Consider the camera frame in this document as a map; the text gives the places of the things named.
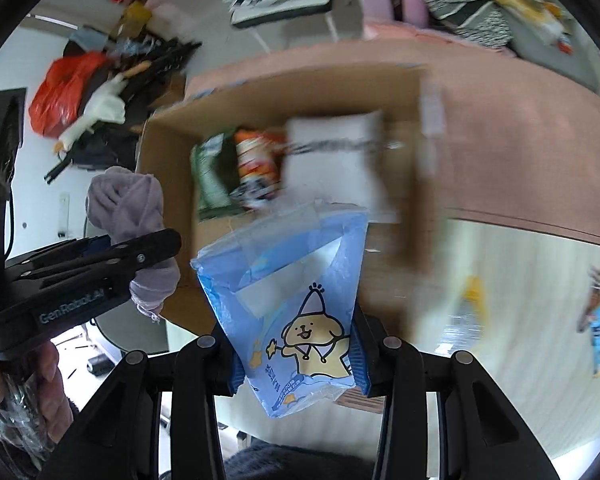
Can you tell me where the zebra pattern bag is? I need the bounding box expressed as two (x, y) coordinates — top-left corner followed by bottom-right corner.
(422, 0), (513, 49)

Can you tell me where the round grey stool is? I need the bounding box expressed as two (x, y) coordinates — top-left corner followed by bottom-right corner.
(94, 301), (169, 362)

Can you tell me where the grey chair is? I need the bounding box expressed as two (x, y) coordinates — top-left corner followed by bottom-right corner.
(494, 0), (600, 92)

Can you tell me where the white pillow pack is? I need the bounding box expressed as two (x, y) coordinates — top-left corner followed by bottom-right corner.
(282, 110), (399, 223)

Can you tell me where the red plastic bag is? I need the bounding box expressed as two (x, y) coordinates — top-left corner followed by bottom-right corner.
(29, 51), (109, 139)

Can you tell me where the yellow snack bag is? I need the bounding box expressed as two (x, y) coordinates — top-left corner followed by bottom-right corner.
(436, 275), (489, 356)

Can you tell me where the orange snack bag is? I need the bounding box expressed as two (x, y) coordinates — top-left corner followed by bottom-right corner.
(232, 129), (286, 209)

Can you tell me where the person's left hand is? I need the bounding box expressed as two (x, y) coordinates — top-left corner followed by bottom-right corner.
(0, 341), (74, 444)

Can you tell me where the cardboard box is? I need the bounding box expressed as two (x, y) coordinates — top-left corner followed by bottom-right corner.
(134, 63), (449, 336)

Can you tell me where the white goose plush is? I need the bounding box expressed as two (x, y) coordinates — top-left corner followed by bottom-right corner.
(53, 61), (151, 154)

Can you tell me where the pink table mat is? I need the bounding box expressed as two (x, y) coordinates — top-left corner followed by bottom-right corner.
(185, 39), (600, 243)

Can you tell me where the green snack bag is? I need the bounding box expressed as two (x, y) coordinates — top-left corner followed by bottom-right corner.
(190, 130), (242, 221)

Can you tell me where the blue cartoon snack bag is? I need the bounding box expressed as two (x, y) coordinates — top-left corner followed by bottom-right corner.
(190, 200), (368, 418)

